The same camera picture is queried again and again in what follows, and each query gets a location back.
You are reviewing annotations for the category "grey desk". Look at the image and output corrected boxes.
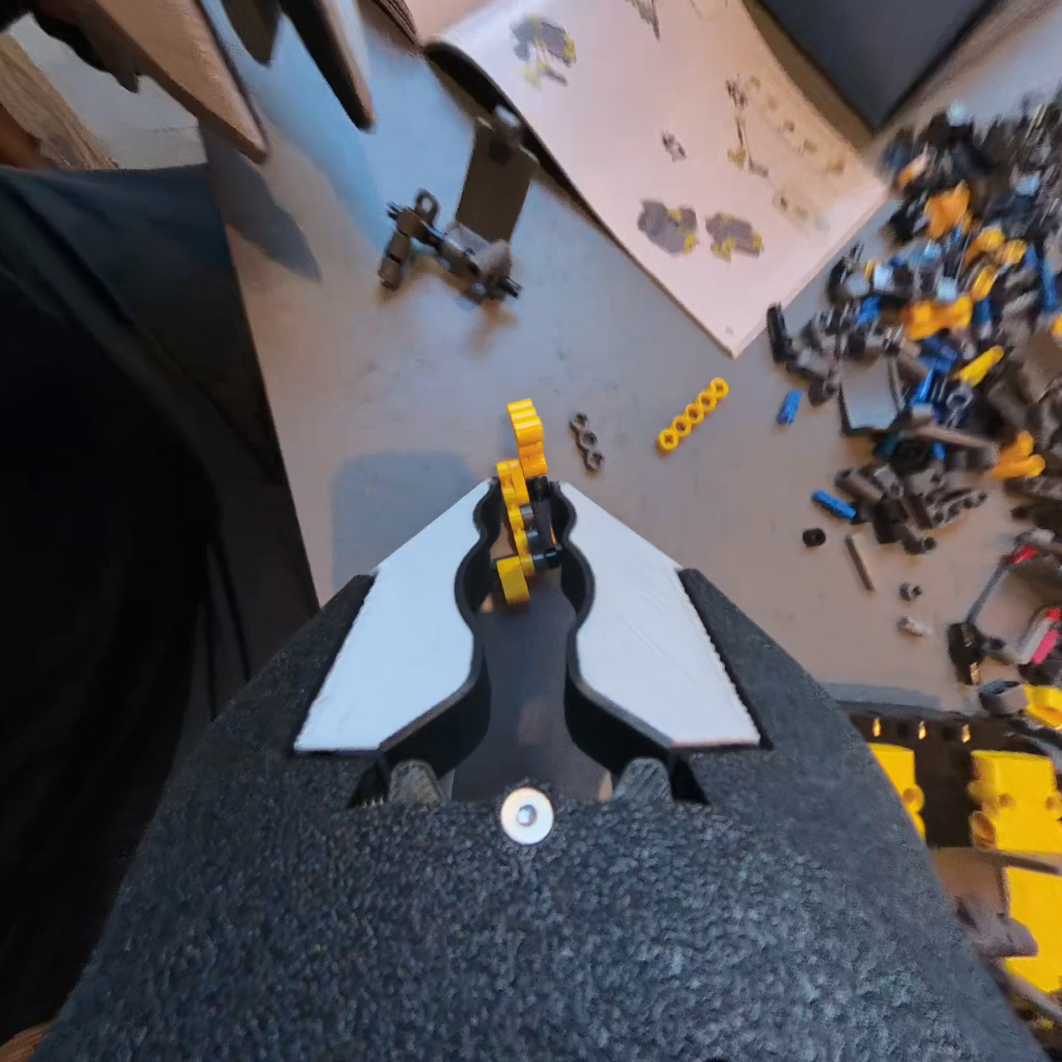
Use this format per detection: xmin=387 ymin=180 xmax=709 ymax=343
xmin=199 ymin=0 xmax=1062 ymax=723

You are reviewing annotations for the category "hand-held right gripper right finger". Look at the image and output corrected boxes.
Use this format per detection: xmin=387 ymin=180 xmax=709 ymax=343
xmin=553 ymin=479 xmax=762 ymax=773

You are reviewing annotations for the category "person's black clothed body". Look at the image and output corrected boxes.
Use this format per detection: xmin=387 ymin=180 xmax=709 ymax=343
xmin=0 ymin=166 xmax=320 ymax=1038

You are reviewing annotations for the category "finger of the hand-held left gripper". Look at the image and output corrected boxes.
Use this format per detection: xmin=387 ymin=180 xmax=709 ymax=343
xmin=50 ymin=0 xmax=270 ymax=165
xmin=278 ymin=0 xmax=376 ymax=130

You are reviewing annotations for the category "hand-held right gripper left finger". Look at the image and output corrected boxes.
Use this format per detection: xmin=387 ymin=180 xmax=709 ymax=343
xmin=294 ymin=479 xmax=499 ymax=773

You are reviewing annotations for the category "yellow five-hole beam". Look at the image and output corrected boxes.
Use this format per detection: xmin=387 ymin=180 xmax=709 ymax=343
xmin=656 ymin=378 xmax=731 ymax=452

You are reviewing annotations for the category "open instruction booklet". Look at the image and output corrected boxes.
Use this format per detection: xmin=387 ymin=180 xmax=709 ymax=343
xmin=398 ymin=0 xmax=892 ymax=357

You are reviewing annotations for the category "yellow brick assembly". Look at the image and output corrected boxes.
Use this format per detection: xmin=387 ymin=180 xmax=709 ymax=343
xmin=493 ymin=398 xmax=563 ymax=606

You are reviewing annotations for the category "dark blue cardboard box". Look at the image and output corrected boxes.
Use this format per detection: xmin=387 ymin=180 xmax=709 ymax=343
xmin=751 ymin=0 xmax=1009 ymax=129

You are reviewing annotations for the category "dark grey brick assembly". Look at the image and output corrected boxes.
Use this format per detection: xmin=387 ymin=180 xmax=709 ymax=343
xmin=378 ymin=107 xmax=541 ymax=303

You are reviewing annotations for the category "pile of loose toy bricks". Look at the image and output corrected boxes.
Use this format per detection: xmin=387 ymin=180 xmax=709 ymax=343
xmin=763 ymin=95 xmax=1062 ymax=1034

